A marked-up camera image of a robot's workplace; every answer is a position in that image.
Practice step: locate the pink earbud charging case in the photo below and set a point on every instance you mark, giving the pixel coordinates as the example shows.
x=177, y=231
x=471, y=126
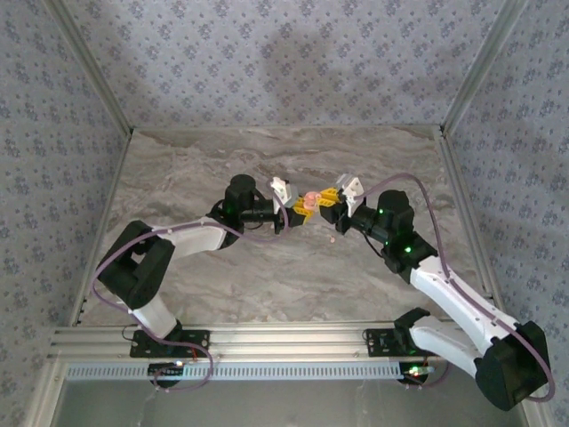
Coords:
x=312, y=198

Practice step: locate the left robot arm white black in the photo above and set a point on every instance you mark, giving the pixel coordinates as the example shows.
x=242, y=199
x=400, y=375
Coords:
x=195, y=236

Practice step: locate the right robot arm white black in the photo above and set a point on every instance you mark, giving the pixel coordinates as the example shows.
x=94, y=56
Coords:
x=453, y=293

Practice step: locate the right controller board green light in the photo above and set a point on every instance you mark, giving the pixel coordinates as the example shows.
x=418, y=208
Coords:
x=415, y=371

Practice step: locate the controller board green light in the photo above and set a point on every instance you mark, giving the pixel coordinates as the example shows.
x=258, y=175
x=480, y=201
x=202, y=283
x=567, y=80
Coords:
x=166, y=371
x=415, y=371

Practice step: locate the left controller board green light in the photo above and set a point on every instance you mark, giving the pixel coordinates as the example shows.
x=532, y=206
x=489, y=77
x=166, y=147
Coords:
x=166, y=371

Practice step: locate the grey metal sheet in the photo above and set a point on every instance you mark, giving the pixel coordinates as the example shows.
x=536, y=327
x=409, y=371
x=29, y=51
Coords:
x=284, y=405

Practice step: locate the aluminium side rail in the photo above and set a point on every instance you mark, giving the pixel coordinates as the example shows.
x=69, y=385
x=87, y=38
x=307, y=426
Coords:
x=111, y=195
x=467, y=200

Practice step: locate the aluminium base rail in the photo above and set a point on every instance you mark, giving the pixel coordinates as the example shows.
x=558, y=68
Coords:
x=284, y=338

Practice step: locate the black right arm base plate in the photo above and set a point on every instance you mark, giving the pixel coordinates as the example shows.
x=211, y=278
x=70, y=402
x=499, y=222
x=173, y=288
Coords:
x=378, y=342

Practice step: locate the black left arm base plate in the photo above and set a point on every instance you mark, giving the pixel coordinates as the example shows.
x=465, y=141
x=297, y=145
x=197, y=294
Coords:
x=200, y=335

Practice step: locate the aluminium corner post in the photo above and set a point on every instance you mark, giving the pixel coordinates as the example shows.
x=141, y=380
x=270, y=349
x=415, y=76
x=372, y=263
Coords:
x=480, y=66
x=94, y=66

